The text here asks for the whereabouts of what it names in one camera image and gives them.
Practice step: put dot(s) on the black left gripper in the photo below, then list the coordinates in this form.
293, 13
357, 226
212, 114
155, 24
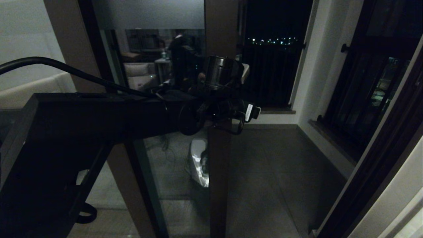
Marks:
214, 109

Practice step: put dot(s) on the brown framed sliding glass door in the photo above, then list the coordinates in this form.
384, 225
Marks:
219, 181

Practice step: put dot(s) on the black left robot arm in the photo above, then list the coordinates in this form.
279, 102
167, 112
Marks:
82, 122

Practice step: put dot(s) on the silver left wrist cylinder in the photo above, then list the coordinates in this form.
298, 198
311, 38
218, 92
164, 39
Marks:
221, 71

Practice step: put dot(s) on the black metal balcony railing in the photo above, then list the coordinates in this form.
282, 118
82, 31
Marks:
281, 46

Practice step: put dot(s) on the short stone window sill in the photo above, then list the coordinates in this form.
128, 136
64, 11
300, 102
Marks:
330, 140

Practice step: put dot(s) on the dark brown door jamb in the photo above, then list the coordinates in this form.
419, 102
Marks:
380, 158

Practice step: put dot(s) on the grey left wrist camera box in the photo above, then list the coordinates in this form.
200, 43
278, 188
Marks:
246, 72

